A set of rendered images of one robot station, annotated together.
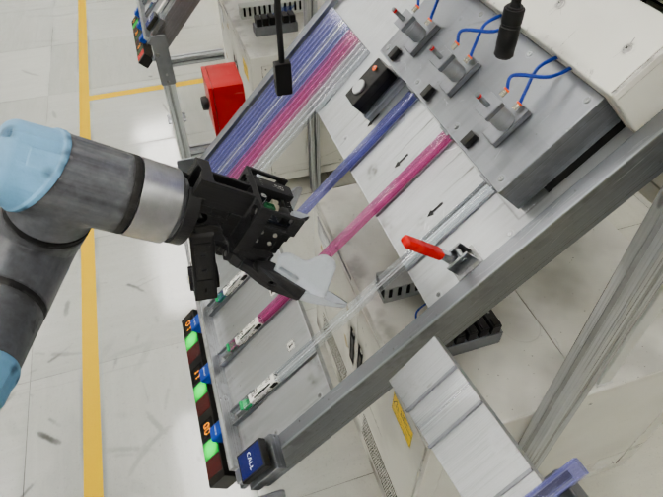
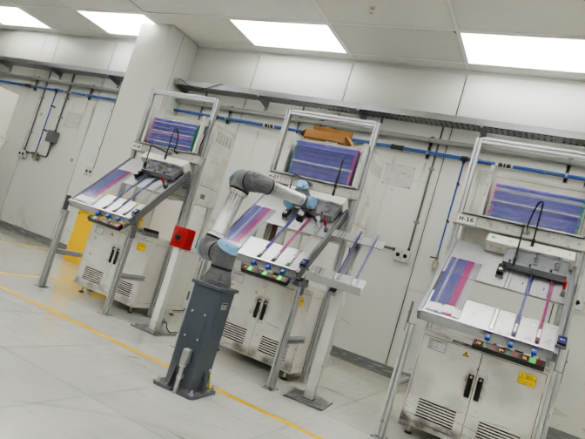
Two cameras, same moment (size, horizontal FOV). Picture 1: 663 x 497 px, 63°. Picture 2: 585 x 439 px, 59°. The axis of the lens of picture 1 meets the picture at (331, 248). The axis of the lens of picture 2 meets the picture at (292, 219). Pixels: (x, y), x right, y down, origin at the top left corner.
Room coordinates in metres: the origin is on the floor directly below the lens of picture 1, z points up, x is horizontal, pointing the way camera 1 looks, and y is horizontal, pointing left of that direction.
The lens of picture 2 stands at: (-1.89, 2.45, 0.80)
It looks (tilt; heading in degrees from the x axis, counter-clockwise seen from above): 4 degrees up; 316
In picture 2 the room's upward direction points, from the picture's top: 17 degrees clockwise
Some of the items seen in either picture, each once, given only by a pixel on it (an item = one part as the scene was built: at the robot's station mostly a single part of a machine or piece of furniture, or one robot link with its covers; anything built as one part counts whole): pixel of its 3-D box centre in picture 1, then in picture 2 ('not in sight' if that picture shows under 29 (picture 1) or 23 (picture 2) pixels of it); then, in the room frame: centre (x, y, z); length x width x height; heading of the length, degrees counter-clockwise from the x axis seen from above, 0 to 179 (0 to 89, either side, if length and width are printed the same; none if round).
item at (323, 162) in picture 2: not in sight; (325, 164); (0.74, -0.27, 1.52); 0.51 x 0.13 x 0.27; 18
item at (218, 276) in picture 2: not in sight; (218, 275); (0.25, 0.76, 0.60); 0.15 x 0.15 x 0.10
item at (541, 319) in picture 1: (470, 338); (278, 321); (0.83, -0.37, 0.31); 0.70 x 0.65 x 0.62; 18
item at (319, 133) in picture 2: not in sight; (337, 137); (0.93, -0.52, 1.82); 0.68 x 0.30 x 0.20; 18
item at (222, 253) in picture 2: not in sight; (225, 253); (0.25, 0.76, 0.72); 0.13 x 0.12 x 0.14; 179
